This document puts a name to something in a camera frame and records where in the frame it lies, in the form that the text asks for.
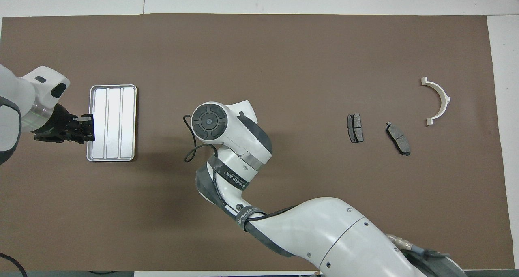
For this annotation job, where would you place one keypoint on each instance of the dark grey curved brake pad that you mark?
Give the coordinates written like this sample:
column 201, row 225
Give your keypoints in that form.
column 398, row 138

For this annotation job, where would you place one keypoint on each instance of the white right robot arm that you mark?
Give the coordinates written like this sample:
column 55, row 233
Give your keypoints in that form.
column 344, row 236

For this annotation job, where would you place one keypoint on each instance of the brown table mat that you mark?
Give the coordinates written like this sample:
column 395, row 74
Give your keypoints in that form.
column 284, row 58

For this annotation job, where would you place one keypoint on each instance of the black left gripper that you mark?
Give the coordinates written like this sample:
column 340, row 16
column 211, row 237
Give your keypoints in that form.
column 56, row 127

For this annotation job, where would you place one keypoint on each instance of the silver metal tray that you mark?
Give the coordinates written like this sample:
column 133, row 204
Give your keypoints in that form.
column 113, row 123

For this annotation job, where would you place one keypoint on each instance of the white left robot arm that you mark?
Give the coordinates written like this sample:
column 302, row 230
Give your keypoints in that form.
column 16, row 102

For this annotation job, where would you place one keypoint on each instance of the dark grey rectangular brake pad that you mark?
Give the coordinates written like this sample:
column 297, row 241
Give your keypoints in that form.
column 355, row 127

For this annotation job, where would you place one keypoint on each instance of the white curved plastic bracket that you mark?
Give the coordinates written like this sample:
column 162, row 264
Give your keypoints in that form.
column 445, row 98

